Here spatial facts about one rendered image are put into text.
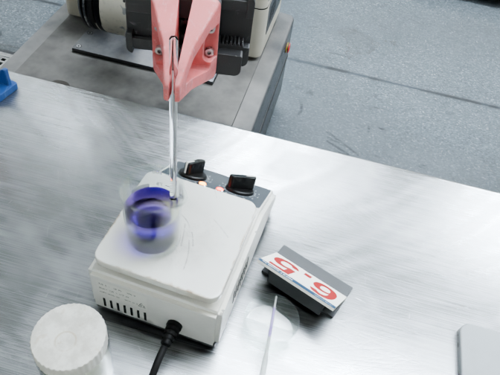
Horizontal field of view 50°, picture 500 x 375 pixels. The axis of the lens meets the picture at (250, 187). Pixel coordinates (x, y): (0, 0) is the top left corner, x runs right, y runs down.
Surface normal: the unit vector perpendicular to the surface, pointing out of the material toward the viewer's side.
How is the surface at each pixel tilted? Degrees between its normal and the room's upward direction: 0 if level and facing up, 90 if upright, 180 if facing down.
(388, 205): 0
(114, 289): 90
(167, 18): 22
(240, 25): 91
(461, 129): 0
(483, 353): 0
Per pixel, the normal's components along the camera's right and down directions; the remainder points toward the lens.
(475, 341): 0.11, -0.67
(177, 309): -0.31, 0.68
